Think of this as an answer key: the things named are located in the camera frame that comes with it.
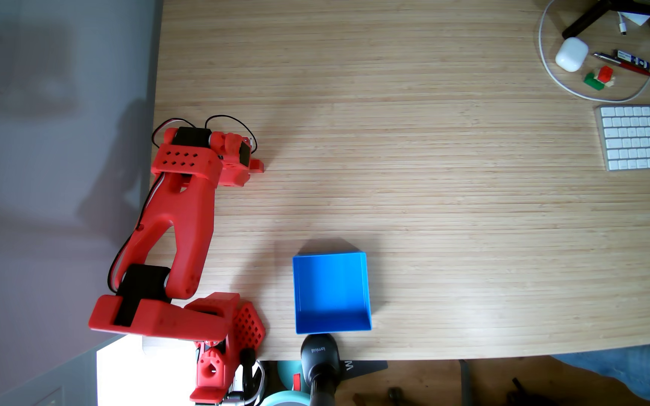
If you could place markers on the black stand leg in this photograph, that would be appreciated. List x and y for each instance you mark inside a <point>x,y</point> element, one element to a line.
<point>590,17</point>

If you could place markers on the red pen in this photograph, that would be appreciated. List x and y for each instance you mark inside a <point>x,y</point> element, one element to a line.
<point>629,66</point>

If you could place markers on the white earbuds case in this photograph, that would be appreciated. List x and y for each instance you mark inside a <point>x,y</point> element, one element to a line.
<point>571,54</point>

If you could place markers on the black flat plate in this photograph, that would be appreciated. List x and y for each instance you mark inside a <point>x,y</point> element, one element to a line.
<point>365,368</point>

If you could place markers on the teal round object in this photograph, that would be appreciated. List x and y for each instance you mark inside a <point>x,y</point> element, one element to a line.
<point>288,375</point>

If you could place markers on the white board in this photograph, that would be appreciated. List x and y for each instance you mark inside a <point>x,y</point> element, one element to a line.
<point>124,372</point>

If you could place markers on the black gooseneck holder clamp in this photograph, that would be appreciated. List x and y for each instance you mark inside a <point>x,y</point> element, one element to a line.
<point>320,366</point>

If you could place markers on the person's leg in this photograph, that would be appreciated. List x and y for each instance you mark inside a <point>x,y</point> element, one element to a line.
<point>624,369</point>

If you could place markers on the white paper piece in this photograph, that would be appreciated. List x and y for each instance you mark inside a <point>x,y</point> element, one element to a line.
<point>636,18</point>

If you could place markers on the black white table clamp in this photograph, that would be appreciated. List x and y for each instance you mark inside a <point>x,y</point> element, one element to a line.
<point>247,361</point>

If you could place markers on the blue white small stick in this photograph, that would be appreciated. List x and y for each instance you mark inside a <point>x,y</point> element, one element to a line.
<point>633,59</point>

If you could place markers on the small green lego brick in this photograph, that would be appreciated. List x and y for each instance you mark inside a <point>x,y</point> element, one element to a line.
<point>593,82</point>

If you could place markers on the blue plastic bin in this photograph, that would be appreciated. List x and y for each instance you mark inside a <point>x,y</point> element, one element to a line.
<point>330,293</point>

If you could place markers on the small red lego brick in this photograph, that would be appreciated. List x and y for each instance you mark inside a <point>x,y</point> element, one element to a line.
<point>605,74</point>

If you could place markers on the white keyboard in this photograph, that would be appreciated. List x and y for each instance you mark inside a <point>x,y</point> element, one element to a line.
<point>644,137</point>

